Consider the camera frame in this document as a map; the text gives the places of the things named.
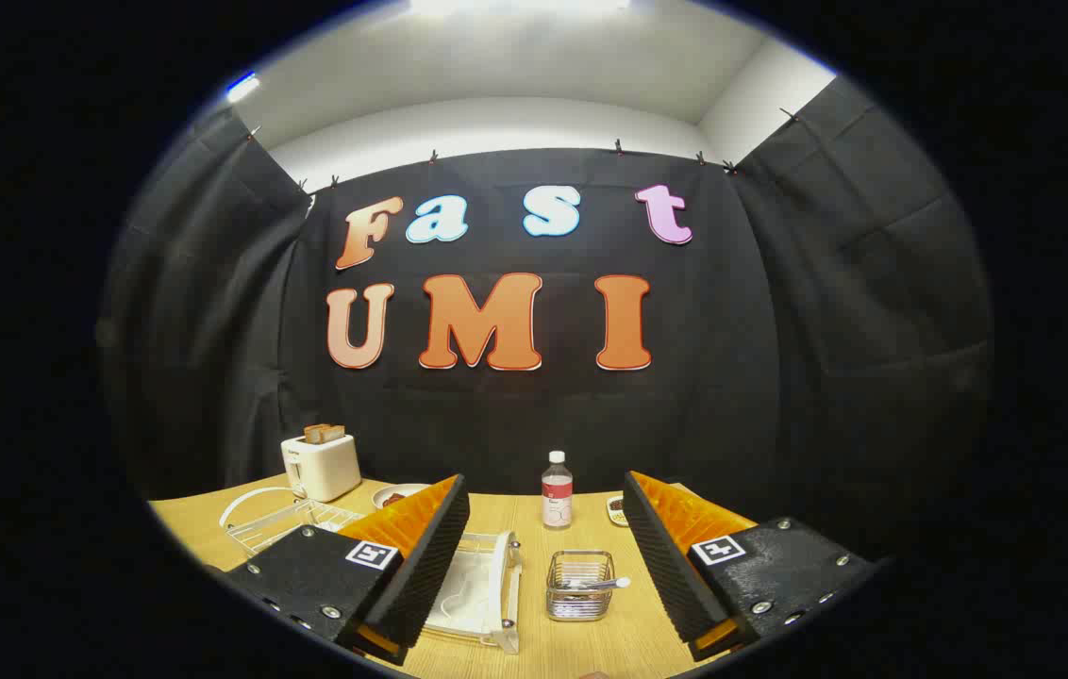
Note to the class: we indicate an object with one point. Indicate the brown toast slice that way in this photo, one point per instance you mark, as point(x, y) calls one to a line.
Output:
point(324, 434)

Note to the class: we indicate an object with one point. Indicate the black backdrop cloth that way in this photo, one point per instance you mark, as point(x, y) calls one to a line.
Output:
point(742, 377)

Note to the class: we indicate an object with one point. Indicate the clear bottle with red label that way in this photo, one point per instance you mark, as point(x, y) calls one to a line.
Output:
point(557, 500)

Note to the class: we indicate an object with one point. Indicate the white round plate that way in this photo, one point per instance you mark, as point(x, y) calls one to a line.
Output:
point(411, 489)

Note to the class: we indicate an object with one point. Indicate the long ceiling light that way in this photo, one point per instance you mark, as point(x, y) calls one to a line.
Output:
point(515, 5)

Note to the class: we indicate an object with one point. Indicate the white toaster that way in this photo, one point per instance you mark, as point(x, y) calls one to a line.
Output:
point(322, 467)

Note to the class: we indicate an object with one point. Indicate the white divided sauce dish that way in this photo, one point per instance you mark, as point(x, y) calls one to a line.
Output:
point(615, 511)

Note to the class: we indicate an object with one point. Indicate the small ceiling light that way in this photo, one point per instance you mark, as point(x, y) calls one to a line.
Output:
point(242, 89)

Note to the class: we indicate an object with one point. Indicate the dark food pieces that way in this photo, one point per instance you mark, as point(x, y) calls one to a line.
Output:
point(393, 499)

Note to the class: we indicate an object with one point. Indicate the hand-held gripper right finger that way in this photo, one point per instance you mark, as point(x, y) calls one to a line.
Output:
point(666, 556)

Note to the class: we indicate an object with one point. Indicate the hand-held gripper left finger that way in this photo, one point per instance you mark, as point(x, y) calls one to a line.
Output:
point(430, 556)

